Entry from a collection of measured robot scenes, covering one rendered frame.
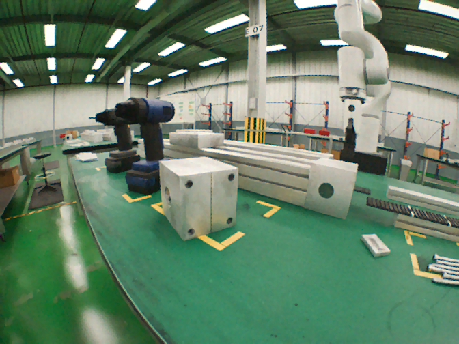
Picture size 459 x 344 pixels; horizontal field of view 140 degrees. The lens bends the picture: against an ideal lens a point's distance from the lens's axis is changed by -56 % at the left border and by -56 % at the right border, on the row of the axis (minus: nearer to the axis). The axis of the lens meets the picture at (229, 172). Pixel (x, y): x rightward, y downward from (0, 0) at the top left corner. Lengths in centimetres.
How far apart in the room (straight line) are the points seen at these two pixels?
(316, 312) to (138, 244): 23
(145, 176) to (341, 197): 40
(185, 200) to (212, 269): 9
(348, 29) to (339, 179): 48
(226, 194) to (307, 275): 15
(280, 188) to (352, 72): 38
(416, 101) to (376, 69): 808
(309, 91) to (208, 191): 847
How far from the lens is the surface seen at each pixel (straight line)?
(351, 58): 59
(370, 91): 108
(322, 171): 36
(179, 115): 628
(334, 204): 38
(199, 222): 26
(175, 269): 23
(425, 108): 871
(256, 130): 374
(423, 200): 63
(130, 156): 69
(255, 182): 43
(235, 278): 21
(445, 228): 46
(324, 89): 850
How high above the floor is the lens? 94
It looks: 15 degrees down
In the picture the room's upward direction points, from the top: 2 degrees clockwise
